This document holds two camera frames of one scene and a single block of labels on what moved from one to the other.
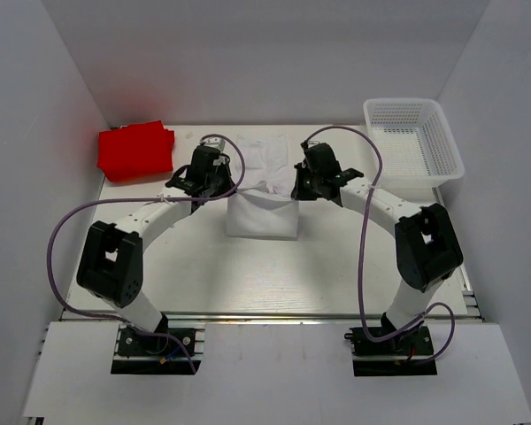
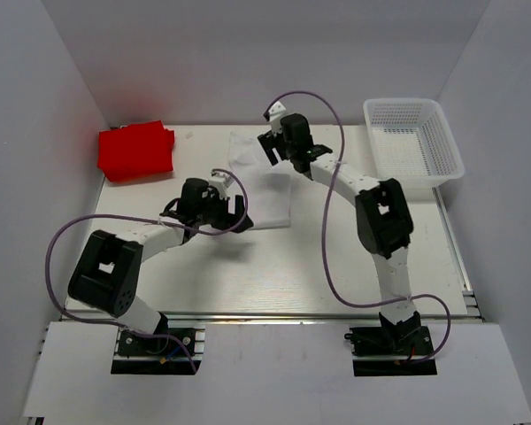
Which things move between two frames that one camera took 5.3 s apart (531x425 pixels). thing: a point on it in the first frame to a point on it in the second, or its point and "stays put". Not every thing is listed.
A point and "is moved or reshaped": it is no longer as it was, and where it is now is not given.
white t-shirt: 265,207 is moved or reshaped
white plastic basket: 414,142 stays put
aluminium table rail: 275,317 stays put
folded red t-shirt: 137,150 stays put
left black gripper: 225,168 to 227,217
